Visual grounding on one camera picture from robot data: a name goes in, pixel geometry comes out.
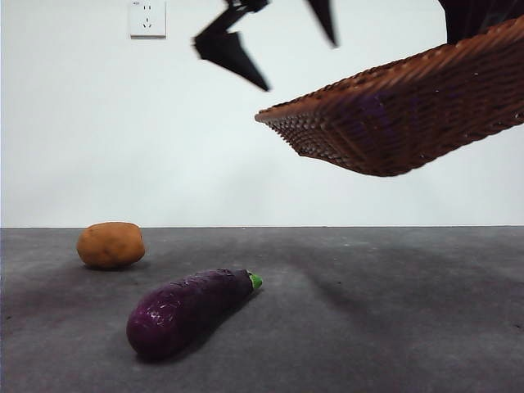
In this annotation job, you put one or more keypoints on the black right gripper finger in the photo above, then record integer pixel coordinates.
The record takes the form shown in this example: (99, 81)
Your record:
(479, 14)

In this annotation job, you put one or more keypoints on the brown potato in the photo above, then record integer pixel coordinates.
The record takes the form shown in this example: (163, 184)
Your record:
(109, 245)

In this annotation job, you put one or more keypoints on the white wall socket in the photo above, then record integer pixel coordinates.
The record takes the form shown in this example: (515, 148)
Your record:
(148, 20)

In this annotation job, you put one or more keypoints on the brown woven wicker basket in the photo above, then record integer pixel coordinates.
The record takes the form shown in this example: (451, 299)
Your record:
(409, 123)

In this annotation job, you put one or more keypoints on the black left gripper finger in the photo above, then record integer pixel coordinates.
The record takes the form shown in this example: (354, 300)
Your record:
(233, 57)
(325, 20)

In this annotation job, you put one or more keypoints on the purple eggplant with green stem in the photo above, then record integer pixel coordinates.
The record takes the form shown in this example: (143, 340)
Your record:
(180, 315)

